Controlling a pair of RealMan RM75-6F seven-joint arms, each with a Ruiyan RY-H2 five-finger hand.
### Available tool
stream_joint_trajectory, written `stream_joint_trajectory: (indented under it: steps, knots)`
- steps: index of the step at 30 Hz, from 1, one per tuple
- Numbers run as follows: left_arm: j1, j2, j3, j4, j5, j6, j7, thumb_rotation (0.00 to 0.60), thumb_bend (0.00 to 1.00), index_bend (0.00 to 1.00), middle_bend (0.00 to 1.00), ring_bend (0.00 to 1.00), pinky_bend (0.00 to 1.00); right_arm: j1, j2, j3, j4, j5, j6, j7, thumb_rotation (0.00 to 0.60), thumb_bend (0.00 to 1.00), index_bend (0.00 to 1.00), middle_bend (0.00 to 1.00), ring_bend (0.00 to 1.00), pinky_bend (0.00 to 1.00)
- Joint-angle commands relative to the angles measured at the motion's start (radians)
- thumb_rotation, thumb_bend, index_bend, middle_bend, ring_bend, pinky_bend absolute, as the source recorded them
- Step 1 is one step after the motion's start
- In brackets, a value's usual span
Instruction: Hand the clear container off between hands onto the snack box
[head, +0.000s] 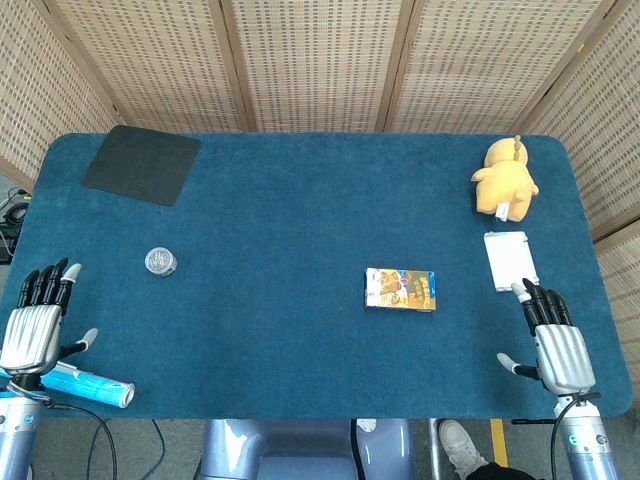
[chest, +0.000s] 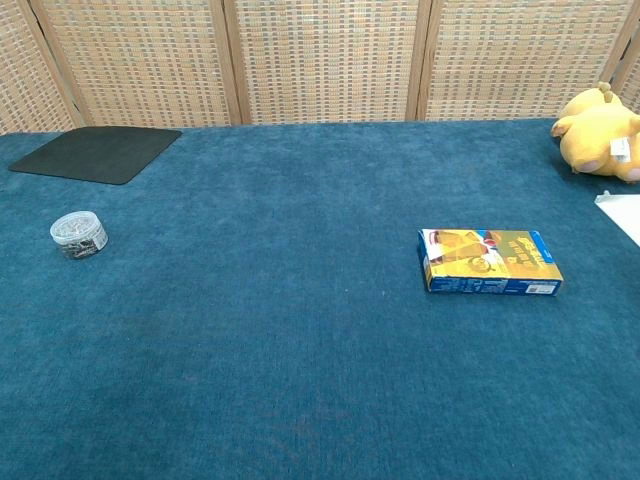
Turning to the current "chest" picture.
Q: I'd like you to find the clear round plastic container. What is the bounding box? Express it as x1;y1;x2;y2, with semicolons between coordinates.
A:
49;210;109;261

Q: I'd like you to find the yellow and blue snack box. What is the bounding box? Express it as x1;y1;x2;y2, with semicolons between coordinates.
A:
417;228;565;298

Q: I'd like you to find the blue table cloth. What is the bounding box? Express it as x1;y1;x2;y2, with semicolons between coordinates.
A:
0;117;640;480

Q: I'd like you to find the woven wooden folding screen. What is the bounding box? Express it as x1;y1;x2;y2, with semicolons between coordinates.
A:
0;0;640;136

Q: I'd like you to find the black mouse mat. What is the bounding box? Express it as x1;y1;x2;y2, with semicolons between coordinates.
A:
8;126;183;186

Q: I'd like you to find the yellow plush toy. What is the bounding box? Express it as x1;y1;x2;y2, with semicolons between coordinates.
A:
550;81;640;184

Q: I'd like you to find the white paper sheet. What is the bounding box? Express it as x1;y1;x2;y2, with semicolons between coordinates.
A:
593;190;640;251

